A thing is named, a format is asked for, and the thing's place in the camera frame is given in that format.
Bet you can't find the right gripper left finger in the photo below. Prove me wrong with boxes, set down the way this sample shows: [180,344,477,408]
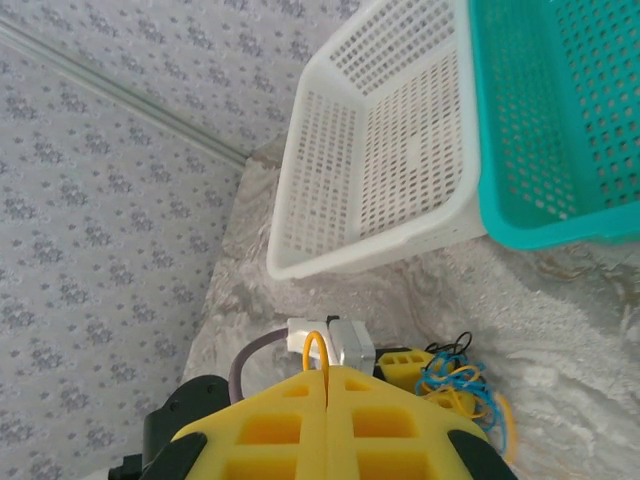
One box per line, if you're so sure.
[141,368,328,480]

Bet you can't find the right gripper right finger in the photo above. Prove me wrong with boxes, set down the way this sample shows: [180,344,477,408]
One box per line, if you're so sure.
[325,366,520,480]

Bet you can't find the thin blue cable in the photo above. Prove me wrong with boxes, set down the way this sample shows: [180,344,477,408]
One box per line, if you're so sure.
[414,349,489,401]
[464,384,511,454]

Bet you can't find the thin yellow cable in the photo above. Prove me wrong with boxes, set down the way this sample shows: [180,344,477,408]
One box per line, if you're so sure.
[302,329,332,375]
[429,362,520,466]

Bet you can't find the white perforated plastic basket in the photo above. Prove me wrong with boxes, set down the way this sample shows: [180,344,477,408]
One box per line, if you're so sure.
[266,0,489,281]

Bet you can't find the teal perforated plastic basket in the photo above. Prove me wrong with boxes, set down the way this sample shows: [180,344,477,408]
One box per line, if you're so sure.
[452,0,640,251]

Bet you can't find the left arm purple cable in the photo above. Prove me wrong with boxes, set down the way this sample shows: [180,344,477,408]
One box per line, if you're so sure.
[228,327,292,401]

